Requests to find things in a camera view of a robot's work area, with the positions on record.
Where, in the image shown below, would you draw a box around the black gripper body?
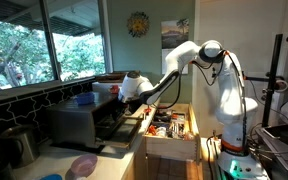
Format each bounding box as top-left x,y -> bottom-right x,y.
123,98 -> 144,115

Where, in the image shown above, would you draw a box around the metal oven rack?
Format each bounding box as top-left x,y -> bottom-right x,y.
95,114 -> 125,133

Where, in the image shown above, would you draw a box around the toaster oven glass door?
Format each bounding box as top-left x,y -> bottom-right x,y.
103,114 -> 145,150

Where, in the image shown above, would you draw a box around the silver toaster oven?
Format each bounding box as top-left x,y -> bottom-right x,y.
47,91 -> 132,149

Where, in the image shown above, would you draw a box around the red cup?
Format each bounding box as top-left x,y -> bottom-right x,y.
108,84 -> 121,95

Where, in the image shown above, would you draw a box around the blue bowl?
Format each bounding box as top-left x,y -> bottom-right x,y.
74,91 -> 96,106

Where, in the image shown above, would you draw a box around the open wood drawer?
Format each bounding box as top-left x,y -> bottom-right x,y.
143,102 -> 202,163

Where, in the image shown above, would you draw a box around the wood base cabinet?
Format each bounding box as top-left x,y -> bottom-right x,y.
122,133 -> 149,180

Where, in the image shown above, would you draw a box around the pink plastic bowl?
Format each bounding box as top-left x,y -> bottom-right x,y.
69,153 -> 99,178

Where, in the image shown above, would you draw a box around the steel pot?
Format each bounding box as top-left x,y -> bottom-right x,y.
0,124 -> 41,168

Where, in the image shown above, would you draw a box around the kitchen window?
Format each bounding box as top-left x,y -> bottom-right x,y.
0,0 -> 107,94

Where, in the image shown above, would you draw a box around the black pole stand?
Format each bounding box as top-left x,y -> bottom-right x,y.
243,33 -> 285,128

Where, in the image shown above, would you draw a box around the orange handled scissors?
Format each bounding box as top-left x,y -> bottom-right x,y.
142,105 -> 153,117

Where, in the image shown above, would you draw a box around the red handled tool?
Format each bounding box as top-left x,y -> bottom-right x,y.
147,124 -> 158,136

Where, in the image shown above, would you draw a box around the sun wall decoration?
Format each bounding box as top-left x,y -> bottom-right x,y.
126,11 -> 151,38

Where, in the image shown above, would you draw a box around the landscape wall calendar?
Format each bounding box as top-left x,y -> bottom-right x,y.
160,18 -> 191,75

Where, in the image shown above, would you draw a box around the black floor cable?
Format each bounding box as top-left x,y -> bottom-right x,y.
205,129 -> 225,180

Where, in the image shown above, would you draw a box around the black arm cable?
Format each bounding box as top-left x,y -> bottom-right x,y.
157,49 -> 252,158

